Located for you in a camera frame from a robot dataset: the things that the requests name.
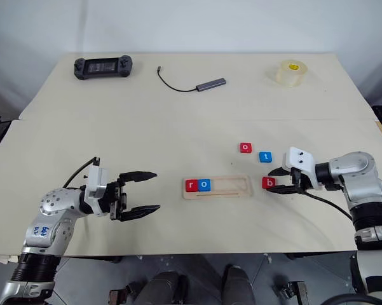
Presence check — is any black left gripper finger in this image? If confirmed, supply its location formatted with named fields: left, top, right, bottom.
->
left=118, top=170, right=158, bottom=187
left=119, top=205, right=161, bottom=222

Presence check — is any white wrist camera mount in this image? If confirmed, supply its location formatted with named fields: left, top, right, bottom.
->
left=283, top=146, right=322, bottom=192
left=83, top=166, right=111, bottom=217

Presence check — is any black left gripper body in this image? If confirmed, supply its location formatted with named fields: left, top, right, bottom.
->
left=105, top=179, right=128, bottom=222

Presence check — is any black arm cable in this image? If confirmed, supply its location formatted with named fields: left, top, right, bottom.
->
left=62, top=156, right=101, bottom=189
left=303, top=189, right=354, bottom=220

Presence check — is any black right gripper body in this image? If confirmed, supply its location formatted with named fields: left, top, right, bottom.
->
left=290, top=168, right=313, bottom=194

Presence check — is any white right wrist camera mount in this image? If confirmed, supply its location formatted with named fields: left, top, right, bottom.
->
left=283, top=146, right=322, bottom=192

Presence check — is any black cable loop on floor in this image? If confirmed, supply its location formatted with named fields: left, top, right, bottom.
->
left=323, top=293, right=382, bottom=305

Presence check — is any clear tape roll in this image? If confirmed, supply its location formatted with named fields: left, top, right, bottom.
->
left=266, top=58, right=308, bottom=88

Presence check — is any black handheld controller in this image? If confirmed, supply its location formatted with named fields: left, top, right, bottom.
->
left=73, top=55, right=135, bottom=81

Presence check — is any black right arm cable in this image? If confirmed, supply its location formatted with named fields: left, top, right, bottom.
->
left=303, top=189, right=354, bottom=220

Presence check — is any wooden letter tray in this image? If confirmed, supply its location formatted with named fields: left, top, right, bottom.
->
left=181, top=174, right=253, bottom=201

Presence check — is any red letter b block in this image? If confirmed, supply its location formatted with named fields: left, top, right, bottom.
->
left=261, top=176, right=277, bottom=191

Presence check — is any grey usb hub with cable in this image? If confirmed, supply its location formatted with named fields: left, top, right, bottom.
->
left=156, top=65, right=228, bottom=93

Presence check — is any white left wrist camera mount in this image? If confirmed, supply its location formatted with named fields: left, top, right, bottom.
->
left=83, top=166, right=111, bottom=217

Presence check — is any wide dark rounded shape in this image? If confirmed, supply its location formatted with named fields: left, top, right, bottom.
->
left=135, top=270, right=190, bottom=305

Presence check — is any narrow dark rounded shape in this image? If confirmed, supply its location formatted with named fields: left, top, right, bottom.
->
left=221, top=264, right=252, bottom=305

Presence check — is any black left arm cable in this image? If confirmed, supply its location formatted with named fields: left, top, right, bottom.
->
left=62, top=156, right=101, bottom=189

